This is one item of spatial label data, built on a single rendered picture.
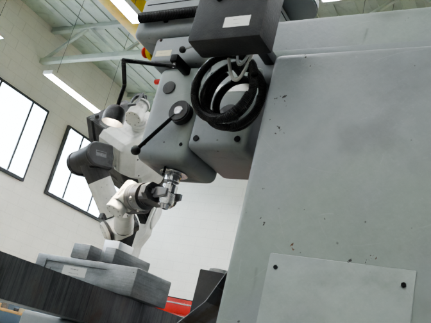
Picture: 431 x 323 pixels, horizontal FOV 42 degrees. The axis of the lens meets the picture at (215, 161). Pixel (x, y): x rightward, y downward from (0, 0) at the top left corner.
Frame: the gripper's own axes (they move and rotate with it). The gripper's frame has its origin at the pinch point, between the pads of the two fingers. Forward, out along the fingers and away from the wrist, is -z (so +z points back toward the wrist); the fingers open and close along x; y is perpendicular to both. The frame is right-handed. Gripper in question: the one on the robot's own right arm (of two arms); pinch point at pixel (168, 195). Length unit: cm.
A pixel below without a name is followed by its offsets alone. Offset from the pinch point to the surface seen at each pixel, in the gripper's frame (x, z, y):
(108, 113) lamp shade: -18.1, 18.0, -21.7
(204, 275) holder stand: 30.3, 10.0, 17.1
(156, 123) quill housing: -10.7, 0.8, -19.0
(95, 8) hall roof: 252, 722, -487
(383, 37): 9, -61, -43
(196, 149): -6.0, -15.8, -10.5
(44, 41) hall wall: 238, 873, -452
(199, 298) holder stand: 30.3, 9.8, 24.8
